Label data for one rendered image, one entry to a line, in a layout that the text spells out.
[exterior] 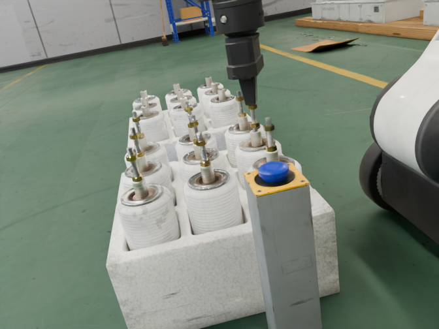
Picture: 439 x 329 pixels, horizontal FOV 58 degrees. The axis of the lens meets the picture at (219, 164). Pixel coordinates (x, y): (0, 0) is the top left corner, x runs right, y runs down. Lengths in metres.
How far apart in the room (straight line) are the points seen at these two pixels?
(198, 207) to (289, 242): 0.20
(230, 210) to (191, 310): 0.19
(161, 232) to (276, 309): 0.23
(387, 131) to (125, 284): 0.48
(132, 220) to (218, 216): 0.14
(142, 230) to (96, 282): 0.32
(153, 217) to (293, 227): 0.25
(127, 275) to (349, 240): 0.50
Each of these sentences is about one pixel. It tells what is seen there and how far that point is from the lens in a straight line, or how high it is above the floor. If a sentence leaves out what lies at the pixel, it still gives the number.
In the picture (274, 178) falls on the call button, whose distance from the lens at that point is 0.50.
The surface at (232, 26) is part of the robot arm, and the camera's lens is 0.72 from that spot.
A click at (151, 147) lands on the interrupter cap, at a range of 0.91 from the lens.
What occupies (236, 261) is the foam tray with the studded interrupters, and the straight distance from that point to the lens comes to 0.69.
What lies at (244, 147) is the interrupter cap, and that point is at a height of 0.25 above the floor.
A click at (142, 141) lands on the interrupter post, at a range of 0.89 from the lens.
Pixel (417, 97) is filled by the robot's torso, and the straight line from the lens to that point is 0.61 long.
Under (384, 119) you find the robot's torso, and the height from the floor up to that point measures 0.33.
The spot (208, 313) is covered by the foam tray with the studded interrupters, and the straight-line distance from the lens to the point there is 0.75.
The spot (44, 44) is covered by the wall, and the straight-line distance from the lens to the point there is 7.13.
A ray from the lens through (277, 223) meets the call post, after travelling 0.51.
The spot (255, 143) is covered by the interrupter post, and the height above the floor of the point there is 0.26.
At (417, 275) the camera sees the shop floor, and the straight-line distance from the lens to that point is 0.86.
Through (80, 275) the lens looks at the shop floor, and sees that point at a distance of 1.01.
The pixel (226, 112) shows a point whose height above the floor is 0.22.
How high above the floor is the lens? 0.54
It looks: 23 degrees down
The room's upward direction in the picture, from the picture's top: 11 degrees counter-clockwise
